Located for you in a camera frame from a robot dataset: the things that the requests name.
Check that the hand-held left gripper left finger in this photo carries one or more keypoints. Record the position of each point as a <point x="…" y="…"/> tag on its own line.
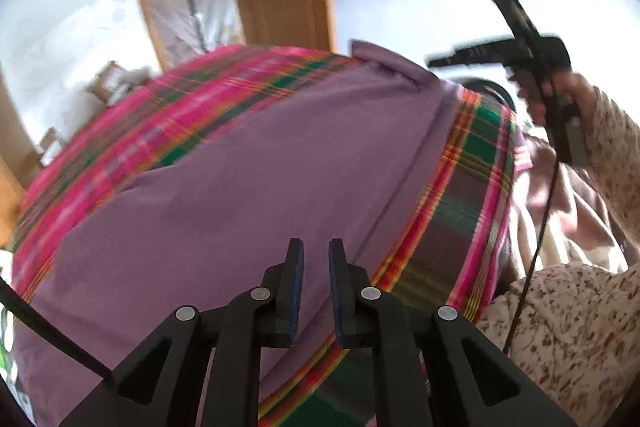
<point x="295" y="292"/>

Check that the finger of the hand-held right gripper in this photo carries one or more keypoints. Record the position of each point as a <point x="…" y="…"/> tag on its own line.
<point x="470" y="54"/>

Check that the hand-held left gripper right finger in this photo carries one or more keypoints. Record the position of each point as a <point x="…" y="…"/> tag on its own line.
<point x="337" y="297"/>

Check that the purple pants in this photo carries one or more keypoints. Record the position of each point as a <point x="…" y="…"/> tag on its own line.
<point x="250" y="197"/>

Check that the person's right forearm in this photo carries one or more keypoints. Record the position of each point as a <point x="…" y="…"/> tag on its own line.
<point x="617" y="147"/>

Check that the pink green plaid blanket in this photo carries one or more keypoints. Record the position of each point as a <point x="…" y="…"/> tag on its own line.
<point x="465" y="217"/>

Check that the person's beige trousers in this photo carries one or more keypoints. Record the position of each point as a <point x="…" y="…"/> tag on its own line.
<point x="565" y="217"/>

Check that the person's floral top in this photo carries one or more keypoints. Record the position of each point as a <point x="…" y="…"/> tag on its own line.
<point x="575" y="337"/>

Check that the labelled brown cardboard box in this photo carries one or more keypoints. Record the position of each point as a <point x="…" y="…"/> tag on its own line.
<point x="107" y="84"/>

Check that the plain brown cardboard box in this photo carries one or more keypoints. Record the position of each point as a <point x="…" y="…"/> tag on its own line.
<point x="50" y="147"/>

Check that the wooden wardrobe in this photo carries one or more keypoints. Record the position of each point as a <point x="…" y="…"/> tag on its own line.
<point x="10" y="207"/>

